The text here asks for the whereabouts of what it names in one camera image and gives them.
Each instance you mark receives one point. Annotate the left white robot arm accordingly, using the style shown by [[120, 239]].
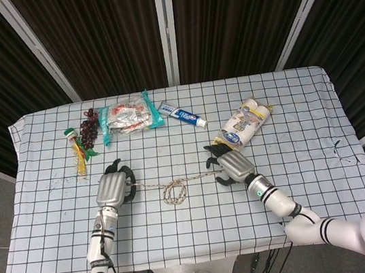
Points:
[[97, 242]]

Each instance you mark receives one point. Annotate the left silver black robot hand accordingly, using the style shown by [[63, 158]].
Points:
[[111, 190]]

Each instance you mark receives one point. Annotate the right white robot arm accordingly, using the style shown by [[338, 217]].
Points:
[[319, 226]]

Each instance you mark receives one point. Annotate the blue white toothpaste tube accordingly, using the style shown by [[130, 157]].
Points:
[[184, 115]]

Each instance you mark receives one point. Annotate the teal clear snack bag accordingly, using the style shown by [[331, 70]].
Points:
[[128, 118]]

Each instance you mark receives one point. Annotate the yellow packaged rolls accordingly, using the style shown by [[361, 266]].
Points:
[[245, 122]]

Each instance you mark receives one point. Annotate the white black checkered tablecloth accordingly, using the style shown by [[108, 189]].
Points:
[[195, 223]]

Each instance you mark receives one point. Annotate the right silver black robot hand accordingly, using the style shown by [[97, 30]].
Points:
[[236, 166]]

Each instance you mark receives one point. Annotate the white partition frame post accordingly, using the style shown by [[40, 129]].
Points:
[[167, 25], [35, 45], [307, 4]]

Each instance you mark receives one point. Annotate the dark red plastic grape bunch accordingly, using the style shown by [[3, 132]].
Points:
[[88, 131]]

